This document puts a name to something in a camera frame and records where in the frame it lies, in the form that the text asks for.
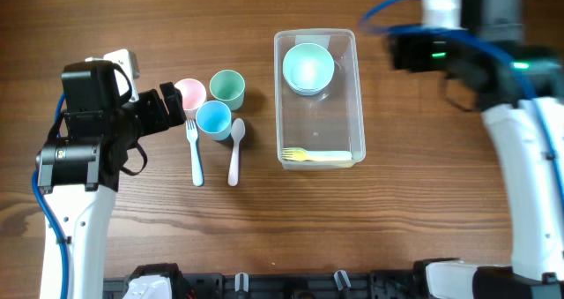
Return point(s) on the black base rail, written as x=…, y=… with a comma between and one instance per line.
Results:
x=379, y=284

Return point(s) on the clear plastic container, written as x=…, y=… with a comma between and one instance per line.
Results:
x=331, y=120

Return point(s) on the green plastic cup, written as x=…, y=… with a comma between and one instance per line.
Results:
x=228, y=86

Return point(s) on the yellow plastic fork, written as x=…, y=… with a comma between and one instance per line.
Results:
x=293, y=154

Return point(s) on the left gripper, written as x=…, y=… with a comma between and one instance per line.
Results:
x=150, y=111

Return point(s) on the pink plastic cup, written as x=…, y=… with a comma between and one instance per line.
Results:
x=194, y=95

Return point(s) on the light blue fork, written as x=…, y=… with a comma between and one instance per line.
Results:
x=196, y=167
x=328, y=155

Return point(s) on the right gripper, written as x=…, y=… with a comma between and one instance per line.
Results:
x=406, y=52

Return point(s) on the blue plastic cup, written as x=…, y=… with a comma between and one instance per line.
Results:
x=214, y=118

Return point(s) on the white plastic spoon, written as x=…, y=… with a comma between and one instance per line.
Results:
x=237, y=134

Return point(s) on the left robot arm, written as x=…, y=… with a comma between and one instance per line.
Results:
x=77, y=173

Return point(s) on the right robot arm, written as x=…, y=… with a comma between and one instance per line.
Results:
x=519, y=90

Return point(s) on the teal plastic bowl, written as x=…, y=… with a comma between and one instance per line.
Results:
x=308, y=68

